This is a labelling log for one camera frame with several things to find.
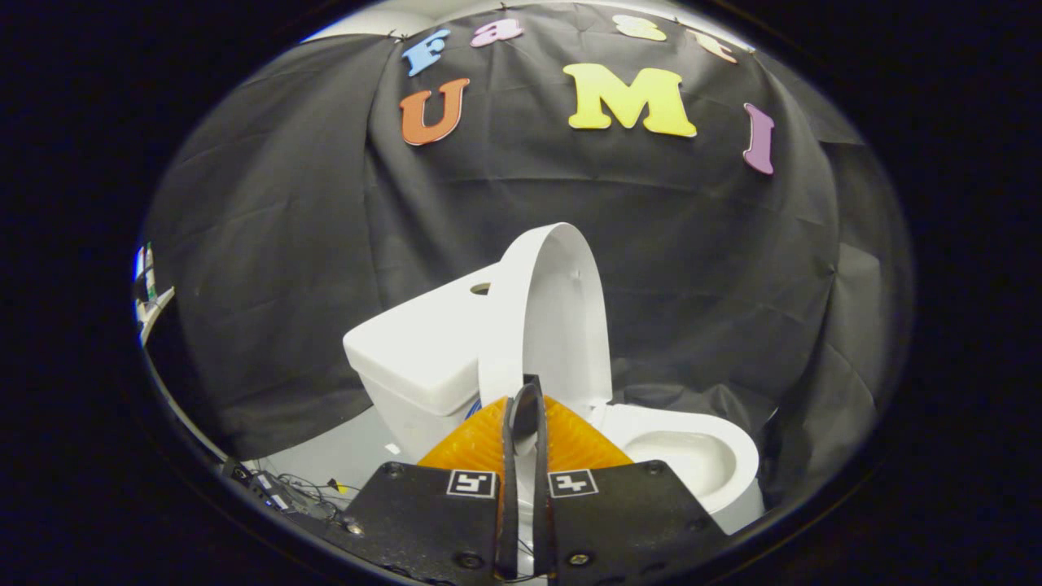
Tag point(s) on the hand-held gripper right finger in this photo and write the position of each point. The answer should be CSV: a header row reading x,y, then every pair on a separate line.
x,y
544,505

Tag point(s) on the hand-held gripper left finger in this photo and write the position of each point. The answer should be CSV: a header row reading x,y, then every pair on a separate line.
x,y
510,505

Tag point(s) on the black round lid lift tab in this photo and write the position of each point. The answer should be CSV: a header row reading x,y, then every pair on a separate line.
x,y
525,411

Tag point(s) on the white toilet lid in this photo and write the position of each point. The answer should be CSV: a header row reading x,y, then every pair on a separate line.
x,y
562,317

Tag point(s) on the white toilet bowl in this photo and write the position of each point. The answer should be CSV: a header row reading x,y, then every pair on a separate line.
x,y
692,464

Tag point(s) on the white toilet seat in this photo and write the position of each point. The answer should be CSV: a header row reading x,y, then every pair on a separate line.
x,y
745,456

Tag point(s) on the black power strip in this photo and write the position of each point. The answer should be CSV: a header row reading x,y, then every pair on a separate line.
x,y
256,484

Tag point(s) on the black backdrop cloth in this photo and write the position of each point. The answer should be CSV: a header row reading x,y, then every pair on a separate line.
x,y
326,244

